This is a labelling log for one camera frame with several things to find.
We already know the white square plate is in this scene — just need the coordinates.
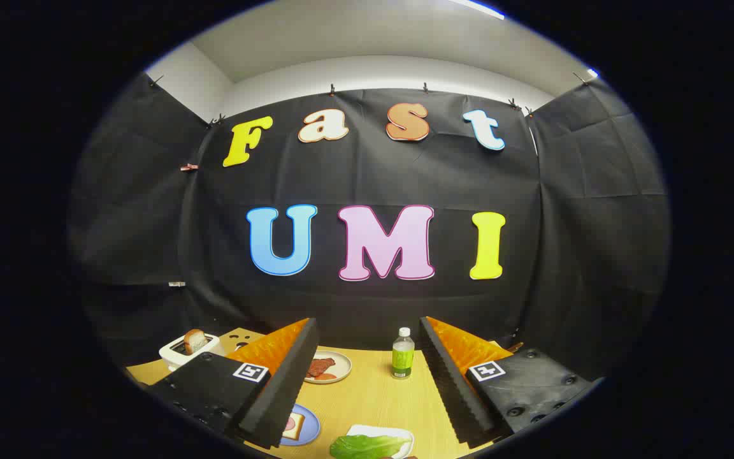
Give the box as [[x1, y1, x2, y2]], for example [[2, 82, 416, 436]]
[[346, 425, 415, 459]]

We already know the row of black cloth clips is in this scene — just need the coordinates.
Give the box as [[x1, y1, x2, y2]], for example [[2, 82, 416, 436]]
[[149, 71, 592, 126]]

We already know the green lettuce leaf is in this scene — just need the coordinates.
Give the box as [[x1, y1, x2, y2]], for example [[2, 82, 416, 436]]
[[329, 434, 412, 459]]

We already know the black backdrop cloth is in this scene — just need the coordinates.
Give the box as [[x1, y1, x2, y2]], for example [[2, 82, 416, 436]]
[[68, 71, 670, 383]]

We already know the cream round plate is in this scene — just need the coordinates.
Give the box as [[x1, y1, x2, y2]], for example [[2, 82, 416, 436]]
[[303, 351, 352, 384]]

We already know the blue round plate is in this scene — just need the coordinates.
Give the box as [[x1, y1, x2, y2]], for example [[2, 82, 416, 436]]
[[280, 403, 320, 447]]

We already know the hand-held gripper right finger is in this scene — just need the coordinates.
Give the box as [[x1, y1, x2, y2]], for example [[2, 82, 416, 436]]
[[418, 316, 600, 448]]

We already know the toast slice with pink topping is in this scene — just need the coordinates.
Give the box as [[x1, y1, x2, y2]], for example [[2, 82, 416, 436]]
[[282, 412, 306, 441]]

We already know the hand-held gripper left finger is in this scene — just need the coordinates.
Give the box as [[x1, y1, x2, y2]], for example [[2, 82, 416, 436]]
[[147, 317, 320, 450]]

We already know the white toaster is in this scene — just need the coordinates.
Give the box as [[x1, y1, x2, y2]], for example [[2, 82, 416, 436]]
[[159, 331, 224, 372]]

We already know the green label drink bottle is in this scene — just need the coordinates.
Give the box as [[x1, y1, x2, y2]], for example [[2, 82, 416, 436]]
[[392, 328, 415, 380]]

